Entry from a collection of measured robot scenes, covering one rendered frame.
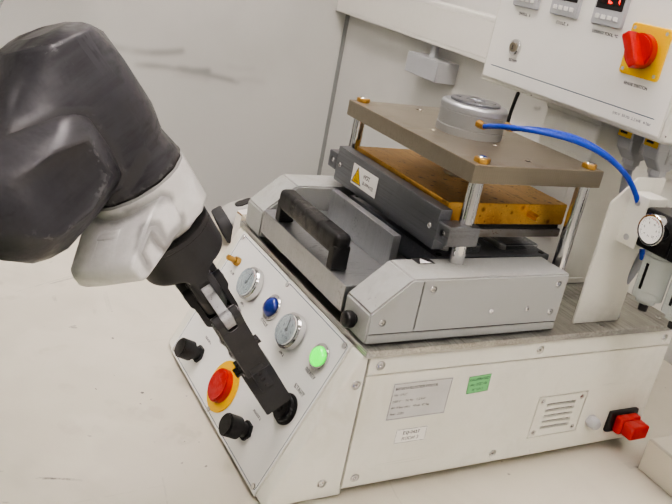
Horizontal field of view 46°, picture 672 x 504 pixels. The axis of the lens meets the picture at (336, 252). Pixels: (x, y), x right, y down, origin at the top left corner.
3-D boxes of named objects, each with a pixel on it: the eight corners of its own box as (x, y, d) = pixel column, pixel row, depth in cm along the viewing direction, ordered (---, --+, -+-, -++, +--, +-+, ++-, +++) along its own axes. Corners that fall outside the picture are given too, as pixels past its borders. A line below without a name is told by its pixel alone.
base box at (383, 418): (480, 322, 131) (506, 227, 125) (653, 458, 101) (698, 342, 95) (167, 345, 106) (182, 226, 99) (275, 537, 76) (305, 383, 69)
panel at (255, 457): (171, 350, 104) (245, 231, 102) (255, 496, 80) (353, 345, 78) (159, 345, 103) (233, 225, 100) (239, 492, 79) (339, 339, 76)
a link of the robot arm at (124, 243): (164, 131, 68) (193, 181, 71) (34, 209, 65) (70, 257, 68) (211, 177, 58) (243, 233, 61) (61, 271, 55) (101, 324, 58)
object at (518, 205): (457, 180, 108) (474, 112, 105) (567, 242, 90) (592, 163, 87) (349, 176, 100) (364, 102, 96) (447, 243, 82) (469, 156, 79)
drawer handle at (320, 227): (289, 219, 95) (294, 188, 94) (346, 270, 83) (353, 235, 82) (274, 219, 94) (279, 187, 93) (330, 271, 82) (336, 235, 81)
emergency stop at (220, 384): (213, 392, 93) (230, 365, 93) (224, 411, 90) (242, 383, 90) (202, 389, 92) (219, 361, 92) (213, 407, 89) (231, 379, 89)
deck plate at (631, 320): (507, 226, 126) (508, 220, 126) (680, 329, 98) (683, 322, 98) (239, 225, 104) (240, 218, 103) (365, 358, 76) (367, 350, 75)
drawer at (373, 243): (448, 236, 112) (461, 184, 110) (551, 305, 95) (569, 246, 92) (259, 237, 98) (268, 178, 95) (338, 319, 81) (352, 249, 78)
